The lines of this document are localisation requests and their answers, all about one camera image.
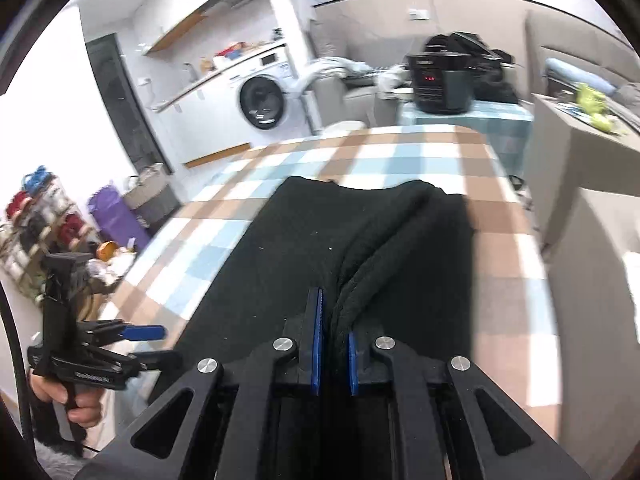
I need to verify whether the black knit sweater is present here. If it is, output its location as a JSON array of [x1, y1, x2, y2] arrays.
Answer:
[[150, 174, 476, 480]]

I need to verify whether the pile of black clothes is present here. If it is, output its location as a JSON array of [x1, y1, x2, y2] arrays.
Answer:
[[423, 32, 518, 104]]

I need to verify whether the person left hand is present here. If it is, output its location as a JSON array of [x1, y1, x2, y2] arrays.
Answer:
[[28, 372, 105, 428]]

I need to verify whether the purple paper bag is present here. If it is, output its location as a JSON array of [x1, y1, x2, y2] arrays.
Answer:
[[87, 184, 150, 252]]

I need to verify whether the woven laundry basket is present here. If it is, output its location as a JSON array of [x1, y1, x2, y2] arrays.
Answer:
[[124, 162, 181, 233]]

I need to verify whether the checkered table cloth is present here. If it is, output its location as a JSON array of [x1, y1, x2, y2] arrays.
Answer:
[[101, 124, 562, 436]]

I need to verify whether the white round stool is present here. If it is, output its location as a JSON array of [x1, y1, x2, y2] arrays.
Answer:
[[320, 120, 367, 138]]

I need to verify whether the white kitchen cabinet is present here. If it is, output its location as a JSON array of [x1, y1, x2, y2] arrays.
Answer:
[[154, 76, 252, 169]]

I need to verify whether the white washing machine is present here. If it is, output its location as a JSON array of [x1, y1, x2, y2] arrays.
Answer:
[[220, 44, 311, 146]]

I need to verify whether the grey sofa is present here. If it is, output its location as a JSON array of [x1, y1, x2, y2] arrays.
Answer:
[[299, 19, 411, 134]]

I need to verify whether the grey near cabinet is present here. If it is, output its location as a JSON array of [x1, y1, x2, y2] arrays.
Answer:
[[549, 188, 639, 479]]

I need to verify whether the small teal checkered table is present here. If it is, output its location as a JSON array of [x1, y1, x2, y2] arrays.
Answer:
[[397, 101, 534, 176]]

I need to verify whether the black electric pressure cooker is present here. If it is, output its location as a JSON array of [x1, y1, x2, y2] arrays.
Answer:
[[406, 51, 473, 115]]

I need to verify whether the white cloth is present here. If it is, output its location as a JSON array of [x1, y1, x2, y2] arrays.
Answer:
[[623, 252, 640, 310]]

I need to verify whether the grey bedside cabinet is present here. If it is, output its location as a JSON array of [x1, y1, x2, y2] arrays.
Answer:
[[523, 94, 639, 247]]

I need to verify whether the green plush toy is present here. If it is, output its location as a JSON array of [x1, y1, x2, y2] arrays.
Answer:
[[576, 82, 614, 133]]

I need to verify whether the blue pillow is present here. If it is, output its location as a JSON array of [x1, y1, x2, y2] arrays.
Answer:
[[544, 58, 616, 96]]

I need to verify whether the grey bed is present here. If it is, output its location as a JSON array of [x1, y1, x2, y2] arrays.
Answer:
[[524, 10, 639, 115]]

